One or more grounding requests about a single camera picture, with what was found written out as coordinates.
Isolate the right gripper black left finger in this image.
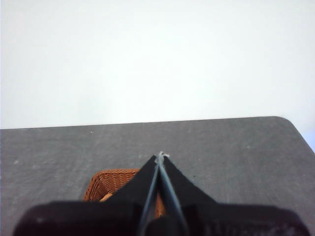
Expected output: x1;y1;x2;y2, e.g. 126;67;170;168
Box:
13;154;160;236

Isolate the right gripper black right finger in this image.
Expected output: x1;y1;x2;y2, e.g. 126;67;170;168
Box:
159;156;311;236

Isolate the brown wicker basket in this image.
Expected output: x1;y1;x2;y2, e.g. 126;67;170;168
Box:
83;168;165;218

